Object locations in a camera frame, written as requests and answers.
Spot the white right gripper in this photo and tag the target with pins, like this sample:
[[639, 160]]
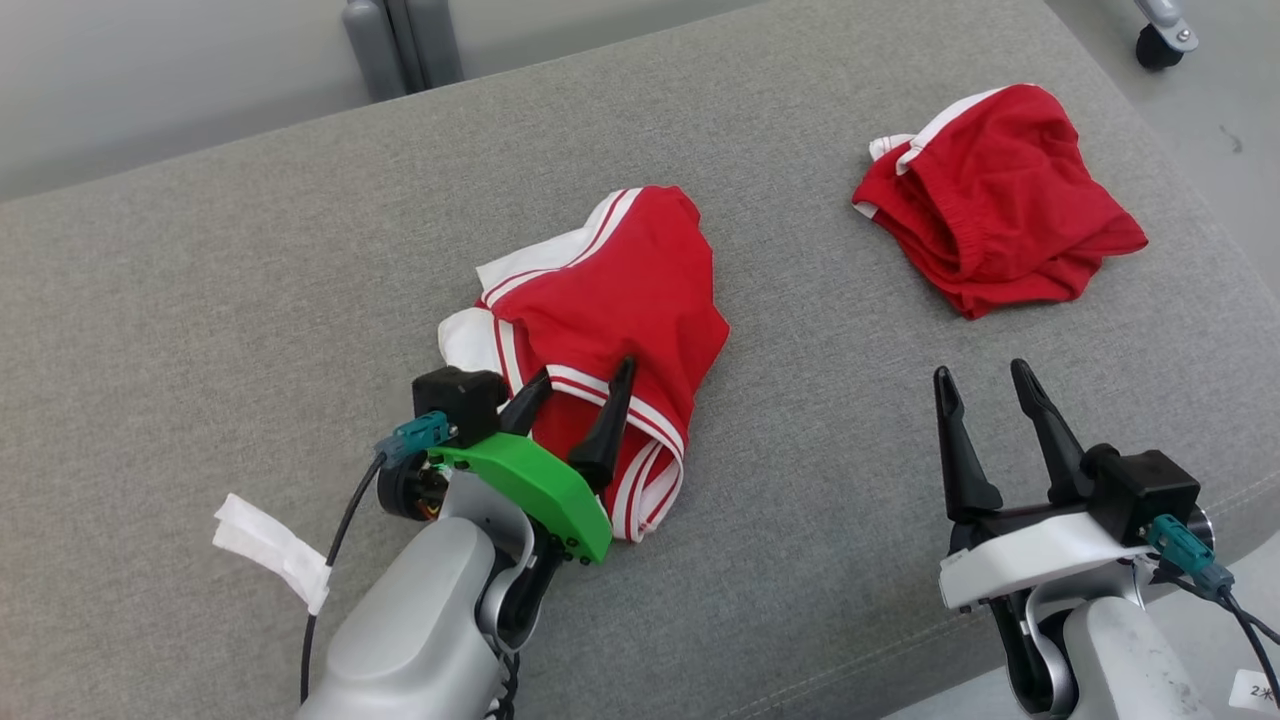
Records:
[[1030, 555]]

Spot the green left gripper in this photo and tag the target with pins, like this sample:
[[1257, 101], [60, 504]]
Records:
[[540, 485]]

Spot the red white basketball jersey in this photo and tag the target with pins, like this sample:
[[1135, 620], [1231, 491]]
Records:
[[630, 290]]

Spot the red white basketball shorts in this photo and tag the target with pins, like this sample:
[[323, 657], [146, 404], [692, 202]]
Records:
[[1010, 200]]

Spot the black grey caster wheel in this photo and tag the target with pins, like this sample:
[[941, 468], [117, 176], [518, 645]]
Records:
[[1160, 40]]

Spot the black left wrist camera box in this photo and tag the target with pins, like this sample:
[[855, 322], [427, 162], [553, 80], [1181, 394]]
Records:
[[455, 400]]

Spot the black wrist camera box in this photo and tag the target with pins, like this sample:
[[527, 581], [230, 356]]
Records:
[[455, 400], [1145, 490]]

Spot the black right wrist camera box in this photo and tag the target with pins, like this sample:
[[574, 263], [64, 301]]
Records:
[[1145, 490]]

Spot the teal left camera connector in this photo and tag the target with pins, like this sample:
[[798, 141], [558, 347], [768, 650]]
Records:
[[415, 437]]

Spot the teal camera connector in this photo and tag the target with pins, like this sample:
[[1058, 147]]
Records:
[[415, 437], [1185, 555]]

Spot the teal right camera connector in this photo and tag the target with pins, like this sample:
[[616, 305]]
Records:
[[1185, 555]]

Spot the grey partition post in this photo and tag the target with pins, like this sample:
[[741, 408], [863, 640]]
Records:
[[400, 45]]

